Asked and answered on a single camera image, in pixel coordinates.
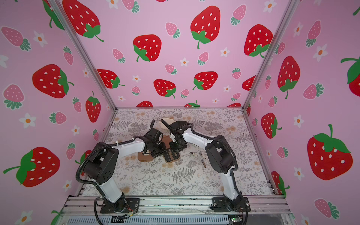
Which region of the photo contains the tan brown case lid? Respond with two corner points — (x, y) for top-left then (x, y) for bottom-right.
(138, 152), (154, 162)

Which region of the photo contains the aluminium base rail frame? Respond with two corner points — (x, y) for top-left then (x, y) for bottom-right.
(52, 196), (296, 225)

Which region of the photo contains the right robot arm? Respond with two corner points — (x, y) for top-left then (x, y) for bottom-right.
(161, 119), (243, 212)

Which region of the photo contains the cream case lid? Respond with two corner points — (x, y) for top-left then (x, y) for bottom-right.
(159, 118), (175, 129)

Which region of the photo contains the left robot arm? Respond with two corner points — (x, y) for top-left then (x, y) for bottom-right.
(76, 121), (166, 213)

